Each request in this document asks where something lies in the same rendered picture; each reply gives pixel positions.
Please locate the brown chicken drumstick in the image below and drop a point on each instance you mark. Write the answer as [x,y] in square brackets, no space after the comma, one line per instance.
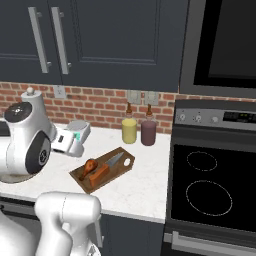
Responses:
[89,165]

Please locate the black and steel stove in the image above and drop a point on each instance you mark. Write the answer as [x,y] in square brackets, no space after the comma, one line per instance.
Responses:
[213,173]

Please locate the purple bottle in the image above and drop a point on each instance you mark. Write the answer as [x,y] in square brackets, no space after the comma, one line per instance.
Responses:
[148,132]

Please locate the steel microwave oven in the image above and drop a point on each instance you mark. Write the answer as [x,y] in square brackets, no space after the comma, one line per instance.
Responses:
[220,46]

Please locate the white wall socket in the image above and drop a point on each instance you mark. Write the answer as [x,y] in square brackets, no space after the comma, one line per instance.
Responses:
[151,98]
[60,92]
[133,97]

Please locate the dark narrow cupboard door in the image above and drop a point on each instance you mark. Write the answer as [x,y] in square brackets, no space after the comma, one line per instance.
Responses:
[16,36]

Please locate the dark wide cupboard door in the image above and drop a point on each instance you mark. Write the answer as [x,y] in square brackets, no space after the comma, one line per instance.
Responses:
[126,40]

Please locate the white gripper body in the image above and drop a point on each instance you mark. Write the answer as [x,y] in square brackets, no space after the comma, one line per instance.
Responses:
[76,146]

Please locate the grey kitchen scale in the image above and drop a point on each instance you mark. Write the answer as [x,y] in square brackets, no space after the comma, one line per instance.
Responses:
[81,126]

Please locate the wooden cutting board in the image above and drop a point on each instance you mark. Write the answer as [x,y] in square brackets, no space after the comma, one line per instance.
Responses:
[116,171]

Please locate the white paper towel roll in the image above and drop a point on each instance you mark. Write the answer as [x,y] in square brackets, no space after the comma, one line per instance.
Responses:
[35,100]

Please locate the yellow bottle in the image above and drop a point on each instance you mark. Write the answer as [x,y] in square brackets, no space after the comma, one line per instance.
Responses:
[129,131]

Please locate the dark drawer front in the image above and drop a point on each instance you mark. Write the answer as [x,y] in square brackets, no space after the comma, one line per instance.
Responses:
[16,205]

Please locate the dark lower cupboard door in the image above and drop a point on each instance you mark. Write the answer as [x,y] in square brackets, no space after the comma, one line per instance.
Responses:
[133,236]

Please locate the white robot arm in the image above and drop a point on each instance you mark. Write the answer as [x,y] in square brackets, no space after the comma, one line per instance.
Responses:
[20,150]

